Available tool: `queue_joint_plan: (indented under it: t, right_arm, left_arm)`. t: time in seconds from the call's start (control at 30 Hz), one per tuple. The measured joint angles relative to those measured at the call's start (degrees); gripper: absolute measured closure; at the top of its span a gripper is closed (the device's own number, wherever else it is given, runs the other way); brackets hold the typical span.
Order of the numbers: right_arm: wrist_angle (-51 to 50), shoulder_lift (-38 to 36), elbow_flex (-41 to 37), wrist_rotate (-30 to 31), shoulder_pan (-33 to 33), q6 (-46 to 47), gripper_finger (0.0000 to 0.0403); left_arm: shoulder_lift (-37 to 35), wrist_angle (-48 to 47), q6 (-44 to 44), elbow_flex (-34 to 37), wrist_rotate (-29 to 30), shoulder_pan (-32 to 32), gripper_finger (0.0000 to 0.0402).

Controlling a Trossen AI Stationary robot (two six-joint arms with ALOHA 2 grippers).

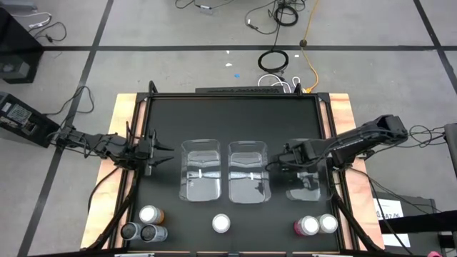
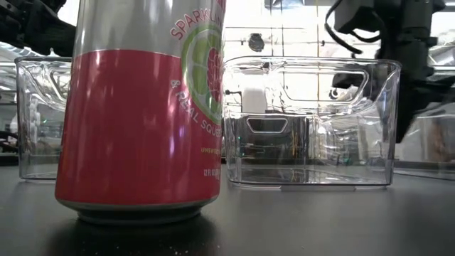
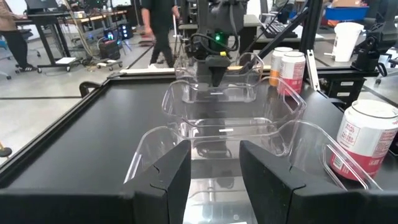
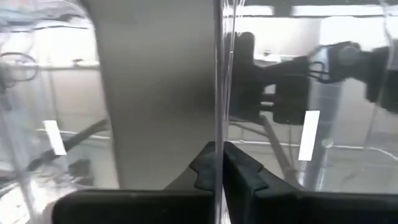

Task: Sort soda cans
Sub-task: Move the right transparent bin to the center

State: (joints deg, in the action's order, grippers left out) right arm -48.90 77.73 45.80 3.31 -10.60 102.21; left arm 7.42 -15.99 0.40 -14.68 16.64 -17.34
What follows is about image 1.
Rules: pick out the white printed paper label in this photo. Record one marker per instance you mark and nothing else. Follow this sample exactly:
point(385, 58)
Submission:
point(388, 208)

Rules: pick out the black computer box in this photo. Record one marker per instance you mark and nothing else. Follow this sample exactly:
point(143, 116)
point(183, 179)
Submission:
point(25, 121)

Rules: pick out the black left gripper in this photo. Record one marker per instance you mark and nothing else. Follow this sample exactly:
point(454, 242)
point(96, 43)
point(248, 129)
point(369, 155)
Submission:
point(146, 153)

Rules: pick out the pink white soda can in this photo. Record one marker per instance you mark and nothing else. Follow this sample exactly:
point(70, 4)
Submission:
point(221, 223)
point(307, 225)

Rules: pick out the white paper sheet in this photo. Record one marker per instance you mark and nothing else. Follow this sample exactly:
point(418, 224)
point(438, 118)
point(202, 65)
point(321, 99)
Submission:
point(396, 240)

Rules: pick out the dark grey cabinet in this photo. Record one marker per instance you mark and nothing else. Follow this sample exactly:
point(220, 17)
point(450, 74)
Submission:
point(421, 205)

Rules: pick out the black round floor plug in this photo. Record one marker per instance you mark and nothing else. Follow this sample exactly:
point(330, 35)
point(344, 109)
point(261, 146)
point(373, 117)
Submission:
point(303, 43)

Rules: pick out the black power strip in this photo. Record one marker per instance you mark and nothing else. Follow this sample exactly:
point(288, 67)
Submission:
point(237, 90)

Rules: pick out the clear plastic bin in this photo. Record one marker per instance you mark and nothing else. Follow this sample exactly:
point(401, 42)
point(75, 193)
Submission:
point(248, 185)
point(200, 185)
point(307, 189)

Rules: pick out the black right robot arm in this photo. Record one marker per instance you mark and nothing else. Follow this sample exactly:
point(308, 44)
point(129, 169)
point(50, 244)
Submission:
point(371, 135)

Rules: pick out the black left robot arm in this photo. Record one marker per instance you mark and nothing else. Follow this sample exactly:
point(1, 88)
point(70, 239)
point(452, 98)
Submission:
point(103, 144)

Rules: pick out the black flat bar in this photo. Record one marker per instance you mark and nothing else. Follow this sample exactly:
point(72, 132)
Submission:
point(417, 222)

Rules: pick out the grey metal post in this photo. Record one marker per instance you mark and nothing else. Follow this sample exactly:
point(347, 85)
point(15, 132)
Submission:
point(452, 146)

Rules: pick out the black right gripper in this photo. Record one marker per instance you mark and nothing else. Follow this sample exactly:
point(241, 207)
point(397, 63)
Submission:
point(303, 153)

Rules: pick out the black cabinet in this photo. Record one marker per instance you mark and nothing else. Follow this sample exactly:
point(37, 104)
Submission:
point(18, 46)

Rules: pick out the small pink object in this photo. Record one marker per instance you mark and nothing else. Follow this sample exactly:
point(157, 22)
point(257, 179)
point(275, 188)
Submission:
point(434, 254)

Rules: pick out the grey blue soda can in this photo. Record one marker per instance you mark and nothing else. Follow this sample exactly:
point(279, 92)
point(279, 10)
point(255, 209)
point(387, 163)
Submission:
point(130, 231)
point(153, 232)

